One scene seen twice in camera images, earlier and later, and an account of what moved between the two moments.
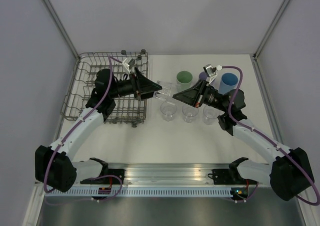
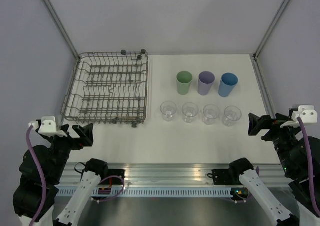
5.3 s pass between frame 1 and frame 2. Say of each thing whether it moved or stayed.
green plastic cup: stayed
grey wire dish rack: stayed
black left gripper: moved
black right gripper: moved
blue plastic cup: stayed
